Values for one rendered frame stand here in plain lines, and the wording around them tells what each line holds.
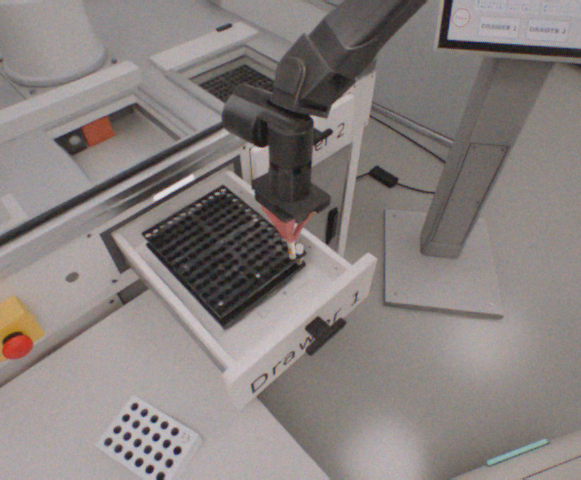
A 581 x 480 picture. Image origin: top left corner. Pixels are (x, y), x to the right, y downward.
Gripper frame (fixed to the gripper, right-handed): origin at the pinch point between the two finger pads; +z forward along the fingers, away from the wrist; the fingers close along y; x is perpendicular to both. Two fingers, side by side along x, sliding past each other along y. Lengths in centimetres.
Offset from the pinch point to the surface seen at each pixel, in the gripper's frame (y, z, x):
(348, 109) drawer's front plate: -21.9, 0.7, 36.8
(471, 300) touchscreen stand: 8, 87, 88
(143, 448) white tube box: 5.6, 17.3, -32.7
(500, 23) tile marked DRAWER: -11, -12, 76
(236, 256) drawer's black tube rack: -5.6, 4.6, -6.6
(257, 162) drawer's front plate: -21.1, 2.3, 10.2
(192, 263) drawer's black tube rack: -9.1, 4.8, -12.7
